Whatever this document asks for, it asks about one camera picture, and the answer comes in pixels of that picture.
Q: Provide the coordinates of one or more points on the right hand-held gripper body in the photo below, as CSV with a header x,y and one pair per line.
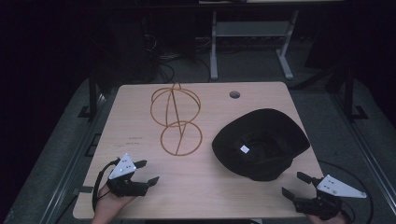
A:
x,y
336,188

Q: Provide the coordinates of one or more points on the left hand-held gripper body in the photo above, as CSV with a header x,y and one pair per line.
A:
x,y
123,166

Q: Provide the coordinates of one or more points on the white metal table frame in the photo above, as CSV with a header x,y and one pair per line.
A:
x,y
249,28

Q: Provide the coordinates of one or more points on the black brimmed hat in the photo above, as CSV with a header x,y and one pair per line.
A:
x,y
267,124

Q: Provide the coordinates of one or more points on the aluminium floor rail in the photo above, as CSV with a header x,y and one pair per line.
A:
x,y
367,149
71,161

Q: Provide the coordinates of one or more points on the person's right hand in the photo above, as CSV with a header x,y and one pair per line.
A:
x,y
327,221

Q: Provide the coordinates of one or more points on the person's left hand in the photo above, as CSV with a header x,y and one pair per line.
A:
x,y
107,208

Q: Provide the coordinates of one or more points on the black stand post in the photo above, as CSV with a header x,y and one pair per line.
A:
x,y
349,93
92,93

